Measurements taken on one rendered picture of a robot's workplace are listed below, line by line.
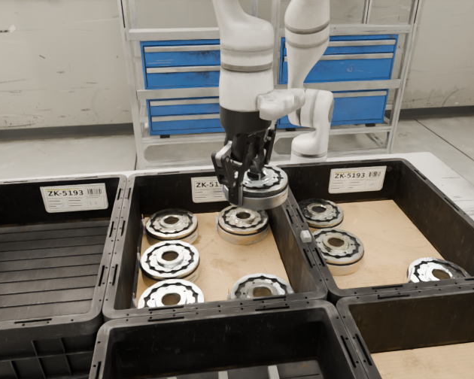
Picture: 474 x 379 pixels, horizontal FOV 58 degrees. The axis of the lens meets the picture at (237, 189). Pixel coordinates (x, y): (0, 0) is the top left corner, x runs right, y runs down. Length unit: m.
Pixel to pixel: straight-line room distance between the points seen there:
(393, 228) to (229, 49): 0.54
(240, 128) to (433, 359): 0.42
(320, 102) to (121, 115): 2.68
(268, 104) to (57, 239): 0.55
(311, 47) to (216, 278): 0.50
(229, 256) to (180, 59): 1.87
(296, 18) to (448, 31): 3.21
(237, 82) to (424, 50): 3.48
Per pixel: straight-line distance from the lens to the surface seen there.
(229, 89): 0.58
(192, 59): 2.56
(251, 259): 0.80
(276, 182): 0.68
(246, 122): 0.58
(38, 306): 0.78
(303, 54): 0.94
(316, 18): 0.91
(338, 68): 2.76
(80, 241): 0.90
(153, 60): 2.56
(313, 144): 1.06
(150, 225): 0.85
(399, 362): 0.68
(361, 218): 0.95
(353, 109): 2.88
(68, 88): 3.57
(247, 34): 0.56
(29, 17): 3.51
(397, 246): 0.89
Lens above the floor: 1.33
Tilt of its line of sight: 30 degrees down
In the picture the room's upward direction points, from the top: straight up
